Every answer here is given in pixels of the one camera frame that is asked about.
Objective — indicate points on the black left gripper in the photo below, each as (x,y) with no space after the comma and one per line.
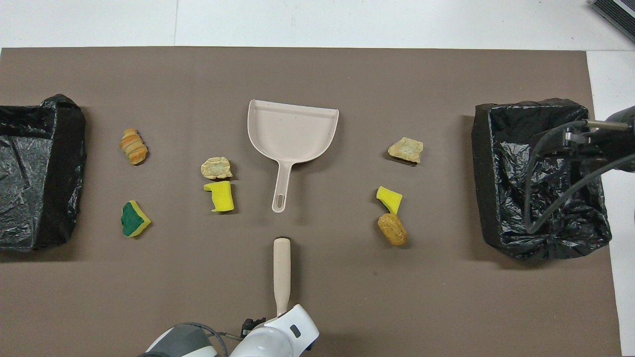
(252,327)

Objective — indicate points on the small yellow sponge piece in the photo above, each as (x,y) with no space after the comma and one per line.
(390,199)

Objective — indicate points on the bin lined with black bag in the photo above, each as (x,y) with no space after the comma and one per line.
(496,173)
(39,173)

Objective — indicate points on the beige hand brush black bristles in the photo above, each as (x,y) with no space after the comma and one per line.
(282,272)

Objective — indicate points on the pale bread chunk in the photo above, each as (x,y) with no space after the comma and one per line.
(406,150)
(216,168)

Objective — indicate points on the green and yellow sponge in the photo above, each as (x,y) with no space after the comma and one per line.
(133,219)

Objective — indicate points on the brown oval bread roll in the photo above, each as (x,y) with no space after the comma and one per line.
(393,230)

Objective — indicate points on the dark grey ridged device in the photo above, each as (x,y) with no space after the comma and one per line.
(615,14)

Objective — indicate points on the beige plastic dustpan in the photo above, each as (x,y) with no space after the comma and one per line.
(292,134)

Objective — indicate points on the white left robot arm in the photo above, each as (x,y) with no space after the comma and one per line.
(278,337)

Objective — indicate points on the brown table mat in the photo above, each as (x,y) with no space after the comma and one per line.
(322,74)

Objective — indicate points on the striped orange croissant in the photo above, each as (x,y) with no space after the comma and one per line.
(133,147)

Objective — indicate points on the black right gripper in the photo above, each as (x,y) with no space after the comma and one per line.
(615,144)

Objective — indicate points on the large yellow sponge piece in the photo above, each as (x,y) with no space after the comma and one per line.
(222,197)

